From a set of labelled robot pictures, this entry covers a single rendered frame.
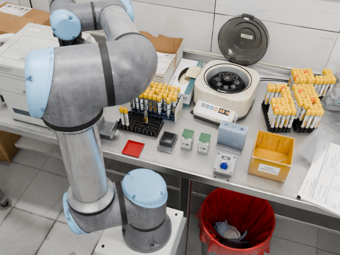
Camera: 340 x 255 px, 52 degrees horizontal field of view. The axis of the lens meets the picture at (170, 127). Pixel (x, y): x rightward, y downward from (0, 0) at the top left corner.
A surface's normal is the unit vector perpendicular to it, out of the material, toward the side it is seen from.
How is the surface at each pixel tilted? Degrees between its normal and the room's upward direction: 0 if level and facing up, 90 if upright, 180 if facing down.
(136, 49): 34
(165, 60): 2
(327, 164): 1
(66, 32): 90
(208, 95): 90
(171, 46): 88
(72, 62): 22
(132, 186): 11
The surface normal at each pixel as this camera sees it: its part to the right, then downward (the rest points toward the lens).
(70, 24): 0.26, 0.69
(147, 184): 0.14, -0.76
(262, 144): -0.32, 0.69
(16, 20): 0.00, -0.65
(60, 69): 0.18, -0.22
